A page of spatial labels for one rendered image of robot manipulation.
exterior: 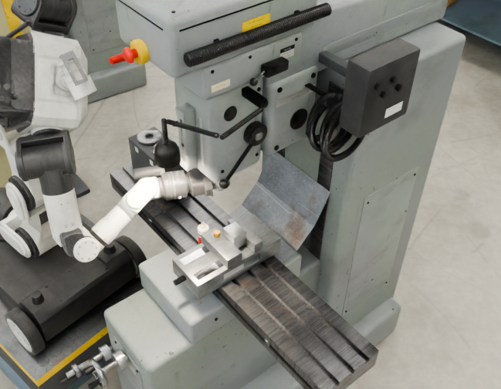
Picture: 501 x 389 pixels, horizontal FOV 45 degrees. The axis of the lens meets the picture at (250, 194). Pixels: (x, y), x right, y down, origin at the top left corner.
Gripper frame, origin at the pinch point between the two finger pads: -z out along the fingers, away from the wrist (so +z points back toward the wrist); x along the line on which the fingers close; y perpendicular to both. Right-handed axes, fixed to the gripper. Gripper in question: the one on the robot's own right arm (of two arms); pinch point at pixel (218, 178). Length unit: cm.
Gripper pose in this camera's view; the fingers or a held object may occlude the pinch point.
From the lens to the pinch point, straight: 192.7
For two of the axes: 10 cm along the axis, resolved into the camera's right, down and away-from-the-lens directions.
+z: -9.7, 1.5, -1.9
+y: -0.2, 7.4, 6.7
